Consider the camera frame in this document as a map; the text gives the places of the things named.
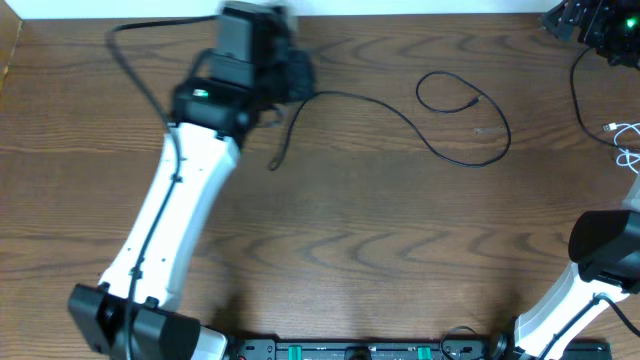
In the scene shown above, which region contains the short black cable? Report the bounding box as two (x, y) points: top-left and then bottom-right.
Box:
(267, 70), (512, 172)

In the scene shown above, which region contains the white cable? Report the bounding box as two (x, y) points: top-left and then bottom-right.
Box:
(601, 121), (640, 175)

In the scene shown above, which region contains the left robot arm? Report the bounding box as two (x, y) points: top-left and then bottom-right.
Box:
(68, 1), (315, 359)

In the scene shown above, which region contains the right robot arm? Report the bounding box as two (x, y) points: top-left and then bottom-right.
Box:
(488, 0), (639, 359)

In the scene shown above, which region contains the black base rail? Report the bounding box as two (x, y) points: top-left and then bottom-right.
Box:
(219, 324), (614, 360)

